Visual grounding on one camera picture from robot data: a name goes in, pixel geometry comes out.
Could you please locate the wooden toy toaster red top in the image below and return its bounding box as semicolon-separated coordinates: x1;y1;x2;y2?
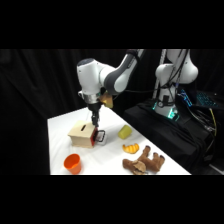
90;127;107;147

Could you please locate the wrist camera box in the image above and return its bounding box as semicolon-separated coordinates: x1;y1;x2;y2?
99;92;115;110

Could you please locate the orange toy croissant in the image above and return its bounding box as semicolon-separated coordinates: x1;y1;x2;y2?
121;142;141;155

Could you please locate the black cloth-covered robot stand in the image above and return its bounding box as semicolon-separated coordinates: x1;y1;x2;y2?
122;97;224;176

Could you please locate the small green light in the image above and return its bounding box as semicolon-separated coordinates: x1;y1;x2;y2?
169;110;180;122

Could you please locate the black curtain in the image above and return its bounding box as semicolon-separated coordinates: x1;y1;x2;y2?
0;49;224;176

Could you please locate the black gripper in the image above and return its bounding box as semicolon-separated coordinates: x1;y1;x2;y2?
86;101;103;128

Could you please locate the yellow cable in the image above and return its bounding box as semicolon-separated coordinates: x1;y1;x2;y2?
209;107;218;137

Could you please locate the light wooden box with slot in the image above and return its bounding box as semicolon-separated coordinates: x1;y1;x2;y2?
67;119;98;149

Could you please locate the orange plastic cup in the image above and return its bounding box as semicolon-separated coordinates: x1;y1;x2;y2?
63;152;83;175

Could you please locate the white table cloth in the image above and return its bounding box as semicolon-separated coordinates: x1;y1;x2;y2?
46;105;192;176

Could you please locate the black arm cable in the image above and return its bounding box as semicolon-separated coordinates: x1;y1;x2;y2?
113;87;158;101

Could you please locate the brown plush animal toy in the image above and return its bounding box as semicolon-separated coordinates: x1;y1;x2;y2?
122;145;166;176

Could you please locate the blue backlit keyboard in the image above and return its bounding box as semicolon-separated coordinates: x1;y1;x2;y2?
195;90;220;109

